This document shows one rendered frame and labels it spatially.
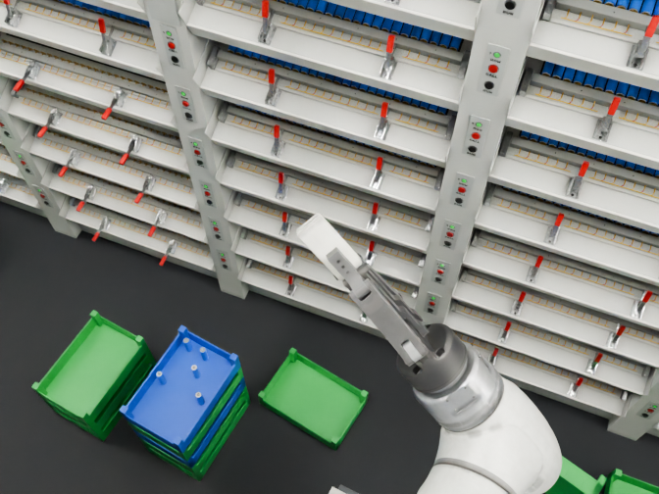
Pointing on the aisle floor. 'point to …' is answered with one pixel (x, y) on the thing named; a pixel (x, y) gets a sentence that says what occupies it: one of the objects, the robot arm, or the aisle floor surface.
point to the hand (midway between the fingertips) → (329, 247)
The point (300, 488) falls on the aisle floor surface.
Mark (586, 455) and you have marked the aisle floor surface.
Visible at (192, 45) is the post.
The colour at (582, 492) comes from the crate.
